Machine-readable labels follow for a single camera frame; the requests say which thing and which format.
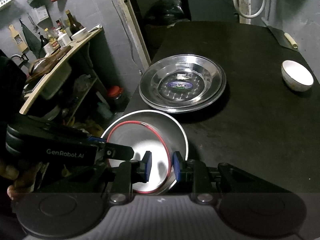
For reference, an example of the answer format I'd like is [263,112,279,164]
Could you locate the person left hand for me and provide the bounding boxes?
[1,163,31,200]

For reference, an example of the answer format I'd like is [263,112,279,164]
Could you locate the steel plate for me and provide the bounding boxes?
[139,54,227,113]

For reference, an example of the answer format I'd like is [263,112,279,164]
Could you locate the white bowl on counter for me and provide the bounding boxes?
[71,28,88,42]

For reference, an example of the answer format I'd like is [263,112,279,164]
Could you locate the white ceramic bowl back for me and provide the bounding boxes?
[281,60,314,92]

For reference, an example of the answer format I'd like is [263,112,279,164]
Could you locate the white pump bottle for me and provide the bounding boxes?
[57,28,71,47]

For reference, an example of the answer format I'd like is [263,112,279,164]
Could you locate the dark glass bottle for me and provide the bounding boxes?
[66,10,84,35]

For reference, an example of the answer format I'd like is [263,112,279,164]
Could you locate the black garbage bag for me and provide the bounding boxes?
[145,0,190,27]

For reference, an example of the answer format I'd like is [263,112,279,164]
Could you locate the white ceramic bowl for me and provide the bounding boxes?
[107,120,171,194]
[281,60,314,92]

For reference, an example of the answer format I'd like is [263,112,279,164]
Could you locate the wooden paddle on wall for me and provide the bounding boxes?
[9,24,28,53]

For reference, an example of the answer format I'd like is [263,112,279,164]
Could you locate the wall cable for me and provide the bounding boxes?
[105,0,142,74]

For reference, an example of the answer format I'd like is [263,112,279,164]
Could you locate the cleaver with cream handle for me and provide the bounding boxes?
[261,17,298,51]

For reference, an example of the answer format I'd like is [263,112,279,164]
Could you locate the wooden counter shelf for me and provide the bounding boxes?
[20,29,103,114]

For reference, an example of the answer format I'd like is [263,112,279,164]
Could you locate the white ceramic bowl front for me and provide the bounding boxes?
[107,120,171,194]

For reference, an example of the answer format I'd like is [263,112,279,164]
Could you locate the deep steel bowl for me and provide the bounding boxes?
[100,109,189,196]

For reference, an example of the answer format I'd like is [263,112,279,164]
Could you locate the red capped jar on floor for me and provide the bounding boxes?
[107,86,129,112]

